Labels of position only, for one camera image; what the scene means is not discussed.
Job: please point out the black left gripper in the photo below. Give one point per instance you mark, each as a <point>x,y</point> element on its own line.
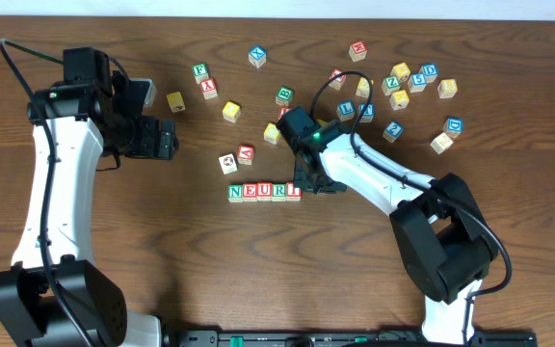
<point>160,139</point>

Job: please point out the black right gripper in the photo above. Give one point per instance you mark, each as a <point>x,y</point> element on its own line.
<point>314,178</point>

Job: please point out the red i block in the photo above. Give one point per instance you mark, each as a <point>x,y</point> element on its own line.
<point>337,79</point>
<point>293,193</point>

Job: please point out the green R block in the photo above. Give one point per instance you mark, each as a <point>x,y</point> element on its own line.
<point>278,192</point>

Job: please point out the red U block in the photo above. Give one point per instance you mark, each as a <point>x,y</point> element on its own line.
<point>264,191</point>

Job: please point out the red E block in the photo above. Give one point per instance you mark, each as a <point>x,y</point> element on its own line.
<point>249,192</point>

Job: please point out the green N block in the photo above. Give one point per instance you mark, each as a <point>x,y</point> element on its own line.
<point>235,193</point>

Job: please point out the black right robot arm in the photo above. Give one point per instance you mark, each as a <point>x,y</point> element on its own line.
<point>445,244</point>

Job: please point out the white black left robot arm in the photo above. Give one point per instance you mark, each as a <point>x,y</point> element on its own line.
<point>53,294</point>

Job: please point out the red V block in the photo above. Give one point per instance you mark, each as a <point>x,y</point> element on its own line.
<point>245,155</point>

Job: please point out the red U block spare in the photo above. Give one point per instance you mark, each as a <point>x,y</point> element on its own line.
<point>283,111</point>

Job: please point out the blue L block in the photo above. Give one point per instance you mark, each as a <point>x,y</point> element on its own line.
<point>345,110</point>

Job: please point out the white picture block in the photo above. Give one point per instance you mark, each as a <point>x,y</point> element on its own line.
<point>228,163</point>

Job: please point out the green B block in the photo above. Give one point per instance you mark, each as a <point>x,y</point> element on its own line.
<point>284,96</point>

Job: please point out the blue T block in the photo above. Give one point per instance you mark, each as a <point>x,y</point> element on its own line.
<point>366,112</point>

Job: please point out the red Y block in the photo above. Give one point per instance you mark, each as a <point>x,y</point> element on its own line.
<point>209,88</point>

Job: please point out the green F block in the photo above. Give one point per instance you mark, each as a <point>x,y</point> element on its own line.
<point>200,72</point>

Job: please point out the blue 2 block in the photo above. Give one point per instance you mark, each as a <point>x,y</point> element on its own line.
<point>393,131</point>

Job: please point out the yellow block below Z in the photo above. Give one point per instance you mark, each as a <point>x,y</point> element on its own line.
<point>399,100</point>

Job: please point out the green Z block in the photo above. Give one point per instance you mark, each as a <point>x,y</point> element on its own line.
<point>390,85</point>

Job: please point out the blue X block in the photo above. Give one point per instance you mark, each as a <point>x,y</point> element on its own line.
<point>257,56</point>

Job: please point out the red block top right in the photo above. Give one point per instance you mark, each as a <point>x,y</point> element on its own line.
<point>358,51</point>

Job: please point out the plain white block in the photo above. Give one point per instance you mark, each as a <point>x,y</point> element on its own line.
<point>441,143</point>

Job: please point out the blue 5 block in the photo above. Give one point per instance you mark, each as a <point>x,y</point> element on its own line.
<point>417,83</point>

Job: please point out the blue D block right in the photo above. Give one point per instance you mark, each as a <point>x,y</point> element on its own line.
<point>453,127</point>

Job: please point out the blue d block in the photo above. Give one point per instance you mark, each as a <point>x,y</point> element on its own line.
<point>453,127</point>
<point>430,72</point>

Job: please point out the blue D block upper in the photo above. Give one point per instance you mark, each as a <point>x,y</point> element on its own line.
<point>430,72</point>

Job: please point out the yellow 8 block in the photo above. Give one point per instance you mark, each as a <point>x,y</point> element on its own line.
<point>447,88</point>

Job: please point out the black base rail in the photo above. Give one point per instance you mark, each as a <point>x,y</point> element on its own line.
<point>205,338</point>

